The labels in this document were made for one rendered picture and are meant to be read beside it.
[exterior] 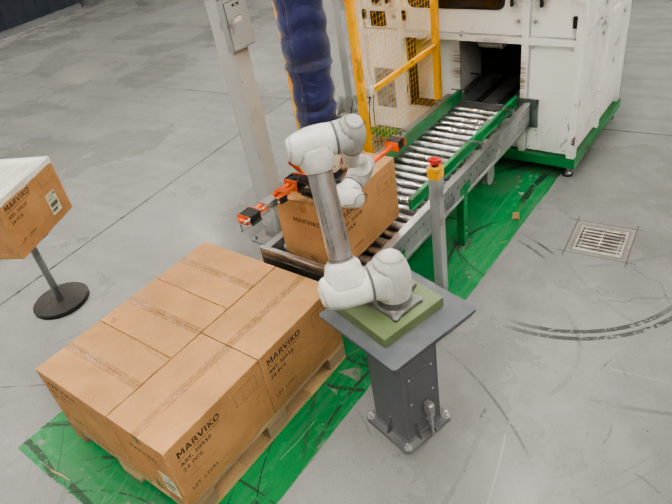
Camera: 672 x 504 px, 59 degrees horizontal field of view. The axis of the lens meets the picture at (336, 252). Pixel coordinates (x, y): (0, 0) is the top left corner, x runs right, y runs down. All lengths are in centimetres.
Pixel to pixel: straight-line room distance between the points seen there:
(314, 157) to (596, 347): 202
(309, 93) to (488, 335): 171
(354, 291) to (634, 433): 156
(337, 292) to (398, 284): 26
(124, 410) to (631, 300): 286
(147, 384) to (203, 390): 29
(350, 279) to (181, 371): 101
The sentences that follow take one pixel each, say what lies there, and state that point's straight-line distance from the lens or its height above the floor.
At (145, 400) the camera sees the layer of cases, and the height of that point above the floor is 54.
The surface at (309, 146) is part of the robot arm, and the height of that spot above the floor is 156.
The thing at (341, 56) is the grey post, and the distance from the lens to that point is 625.
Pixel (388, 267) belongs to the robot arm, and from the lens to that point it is 241.
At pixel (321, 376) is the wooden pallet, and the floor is 2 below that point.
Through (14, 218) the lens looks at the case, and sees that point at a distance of 414.
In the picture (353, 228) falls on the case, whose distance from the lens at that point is 321.
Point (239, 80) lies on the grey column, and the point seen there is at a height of 128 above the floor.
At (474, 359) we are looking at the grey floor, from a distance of 347.
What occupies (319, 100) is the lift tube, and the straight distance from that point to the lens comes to 298.
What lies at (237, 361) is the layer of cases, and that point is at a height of 54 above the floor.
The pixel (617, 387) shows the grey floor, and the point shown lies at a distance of 343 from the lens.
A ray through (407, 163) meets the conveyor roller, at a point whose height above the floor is 53.
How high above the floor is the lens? 254
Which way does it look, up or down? 36 degrees down
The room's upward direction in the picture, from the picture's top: 10 degrees counter-clockwise
